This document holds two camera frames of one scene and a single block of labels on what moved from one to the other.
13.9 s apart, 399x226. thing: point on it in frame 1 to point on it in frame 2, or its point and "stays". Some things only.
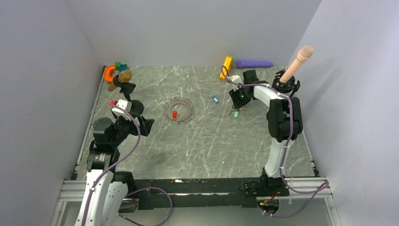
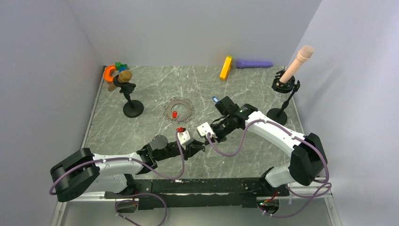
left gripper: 144,125 to 191,148
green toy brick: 118,65 stays
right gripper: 237,103 to 217,138
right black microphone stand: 290,86 stays
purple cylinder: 240,64 stays
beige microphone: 304,53 stays
